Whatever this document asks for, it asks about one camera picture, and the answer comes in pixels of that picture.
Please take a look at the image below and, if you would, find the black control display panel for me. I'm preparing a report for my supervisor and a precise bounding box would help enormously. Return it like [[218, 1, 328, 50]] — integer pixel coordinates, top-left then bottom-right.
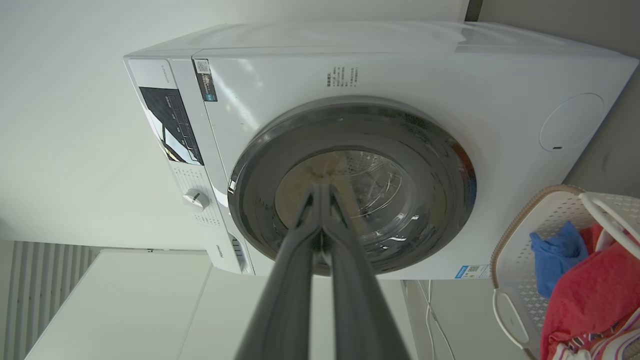
[[139, 86, 205, 167]]

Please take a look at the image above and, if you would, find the blue energy label sticker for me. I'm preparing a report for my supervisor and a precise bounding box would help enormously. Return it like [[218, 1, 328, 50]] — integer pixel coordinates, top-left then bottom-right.
[[454, 264, 492, 280]]

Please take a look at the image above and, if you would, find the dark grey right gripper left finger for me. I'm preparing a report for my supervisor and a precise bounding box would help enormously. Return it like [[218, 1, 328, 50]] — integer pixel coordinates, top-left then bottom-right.
[[235, 183, 322, 360]]

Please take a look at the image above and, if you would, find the red cloth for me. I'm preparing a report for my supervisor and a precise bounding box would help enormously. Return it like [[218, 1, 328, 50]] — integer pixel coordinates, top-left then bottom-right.
[[540, 223, 640, 360]]

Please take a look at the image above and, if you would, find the white ribbed radiator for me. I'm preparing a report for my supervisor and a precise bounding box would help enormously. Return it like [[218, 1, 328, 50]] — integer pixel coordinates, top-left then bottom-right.
[[0, 241, 98, 360]]

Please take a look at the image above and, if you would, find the white front-load washing machine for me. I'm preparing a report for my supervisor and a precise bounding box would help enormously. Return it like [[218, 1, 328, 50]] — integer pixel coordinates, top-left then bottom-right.
[[123, 21, 640, 281]]

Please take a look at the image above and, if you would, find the striped pink white cloth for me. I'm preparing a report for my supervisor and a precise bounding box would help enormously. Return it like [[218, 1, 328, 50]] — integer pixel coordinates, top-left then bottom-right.
[[550, 309, 640, 360]]

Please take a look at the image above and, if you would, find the blue cloth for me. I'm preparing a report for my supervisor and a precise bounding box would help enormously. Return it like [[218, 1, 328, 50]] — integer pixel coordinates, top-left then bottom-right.
[[530, 221, 590, 299]]

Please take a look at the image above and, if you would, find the white round control knob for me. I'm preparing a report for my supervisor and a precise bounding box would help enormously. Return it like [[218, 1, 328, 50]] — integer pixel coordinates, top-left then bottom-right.
[[183, 188, 211, 211]]

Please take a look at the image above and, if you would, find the white round filter cover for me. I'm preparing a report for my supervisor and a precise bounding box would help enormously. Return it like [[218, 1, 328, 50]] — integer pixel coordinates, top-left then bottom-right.
[[539, 93, 606, 152]]

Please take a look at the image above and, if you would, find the white cabinet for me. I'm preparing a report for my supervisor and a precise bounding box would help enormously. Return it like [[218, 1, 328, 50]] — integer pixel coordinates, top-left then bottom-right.
[[25, 249, 417, 360]]

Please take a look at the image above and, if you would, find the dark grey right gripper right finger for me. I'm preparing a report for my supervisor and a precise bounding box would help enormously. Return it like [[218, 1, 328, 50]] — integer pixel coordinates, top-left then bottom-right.
[[321, 183, 411, 360]]

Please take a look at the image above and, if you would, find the round grey washer door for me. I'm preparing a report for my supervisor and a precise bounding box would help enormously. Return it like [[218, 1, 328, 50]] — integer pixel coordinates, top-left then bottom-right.
[[227, 96, 477, 277]]

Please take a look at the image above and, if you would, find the black QR code sticker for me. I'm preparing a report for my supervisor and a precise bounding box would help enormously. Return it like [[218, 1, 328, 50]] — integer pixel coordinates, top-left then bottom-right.
[[193, 59, 219, 103]]

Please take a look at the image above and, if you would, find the white perforated laundry basket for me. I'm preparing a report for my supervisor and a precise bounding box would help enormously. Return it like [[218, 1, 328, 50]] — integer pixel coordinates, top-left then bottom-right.
[[490, 184, 640, 360]]

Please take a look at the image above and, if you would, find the thin white cable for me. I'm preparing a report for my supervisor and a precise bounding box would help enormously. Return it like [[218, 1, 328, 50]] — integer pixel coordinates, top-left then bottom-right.
[[417, 280, 456, 360]]

